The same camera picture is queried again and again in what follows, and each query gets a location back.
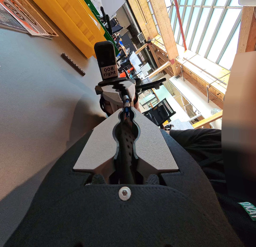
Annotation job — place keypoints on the paper sign stand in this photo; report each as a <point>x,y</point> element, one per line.
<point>145,68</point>

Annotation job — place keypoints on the green plastic bin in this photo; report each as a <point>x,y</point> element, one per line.
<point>94,6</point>

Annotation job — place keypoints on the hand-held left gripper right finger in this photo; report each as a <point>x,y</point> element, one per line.
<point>154,148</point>

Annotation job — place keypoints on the black mesh chair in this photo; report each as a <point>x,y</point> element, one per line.
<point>160,112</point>

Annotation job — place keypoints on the orange traffic cone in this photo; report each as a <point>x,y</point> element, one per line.
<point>129,70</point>

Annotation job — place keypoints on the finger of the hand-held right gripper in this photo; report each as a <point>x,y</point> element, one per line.
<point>112,95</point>
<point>131,89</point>

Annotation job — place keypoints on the dark grey holed building beam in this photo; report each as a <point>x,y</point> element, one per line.
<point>73,64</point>

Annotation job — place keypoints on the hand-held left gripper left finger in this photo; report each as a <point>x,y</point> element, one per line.
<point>96,146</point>

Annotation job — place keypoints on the white whiteboard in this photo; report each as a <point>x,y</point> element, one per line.
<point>112,0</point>

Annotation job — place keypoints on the person's right hand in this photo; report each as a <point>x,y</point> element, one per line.
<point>109,109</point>

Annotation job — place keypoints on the yellow plastic bin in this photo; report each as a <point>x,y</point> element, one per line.
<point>70,16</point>

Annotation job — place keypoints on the blue connector pin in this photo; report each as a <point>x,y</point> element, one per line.
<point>126,111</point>

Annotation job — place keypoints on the sticker sheet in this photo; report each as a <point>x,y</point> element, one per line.
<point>30,16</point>

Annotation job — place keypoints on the perforated dark fabric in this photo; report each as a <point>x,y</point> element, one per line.
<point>127,146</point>

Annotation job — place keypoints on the small blue booklet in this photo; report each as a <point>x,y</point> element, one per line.
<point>12,20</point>

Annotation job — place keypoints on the grey desk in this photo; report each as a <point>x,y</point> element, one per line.
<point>40,110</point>

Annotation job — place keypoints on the black office chair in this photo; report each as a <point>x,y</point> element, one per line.
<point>112,22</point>
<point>152,83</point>

